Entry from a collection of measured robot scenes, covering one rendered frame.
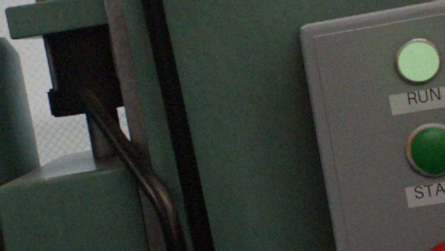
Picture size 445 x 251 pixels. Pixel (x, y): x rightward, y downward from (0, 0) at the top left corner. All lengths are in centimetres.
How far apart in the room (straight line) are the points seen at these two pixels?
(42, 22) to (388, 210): 25
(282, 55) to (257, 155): 5
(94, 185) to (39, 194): 3
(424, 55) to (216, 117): 12
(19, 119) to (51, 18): 7
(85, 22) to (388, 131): 22
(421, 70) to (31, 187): 24
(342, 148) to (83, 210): 18
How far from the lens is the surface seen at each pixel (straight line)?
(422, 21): 44
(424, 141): 44
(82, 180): 57
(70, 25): 59
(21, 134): 63
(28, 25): 60
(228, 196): 51
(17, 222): 58
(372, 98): 44
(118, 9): 55
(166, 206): 50
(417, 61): 44
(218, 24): 51
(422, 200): 45
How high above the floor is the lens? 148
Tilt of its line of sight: 3 degrees down
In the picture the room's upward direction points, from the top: 10 degrees counter-clockwise
